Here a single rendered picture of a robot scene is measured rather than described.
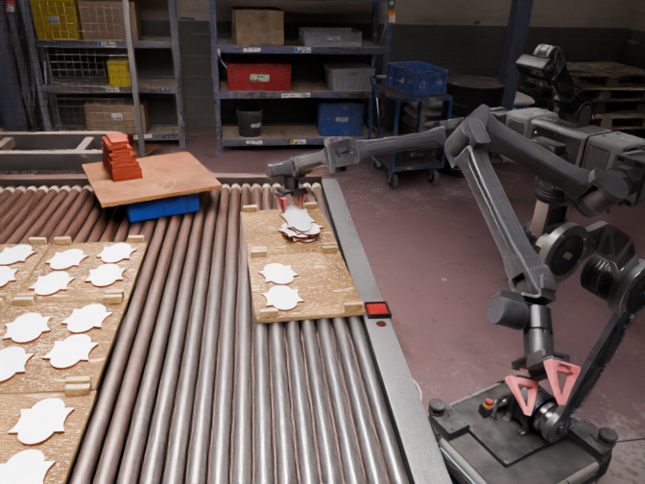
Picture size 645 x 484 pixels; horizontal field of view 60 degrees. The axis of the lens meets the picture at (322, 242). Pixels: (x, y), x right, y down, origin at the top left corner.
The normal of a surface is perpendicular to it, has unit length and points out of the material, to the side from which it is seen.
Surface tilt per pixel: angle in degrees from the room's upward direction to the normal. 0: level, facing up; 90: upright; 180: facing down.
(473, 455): 0
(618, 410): 0
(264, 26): 89
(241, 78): 90
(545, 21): 90
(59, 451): 0
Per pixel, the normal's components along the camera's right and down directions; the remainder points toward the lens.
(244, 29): 0.41, 0.33
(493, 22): 0.17, 0.46
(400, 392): 0.04, -0.89
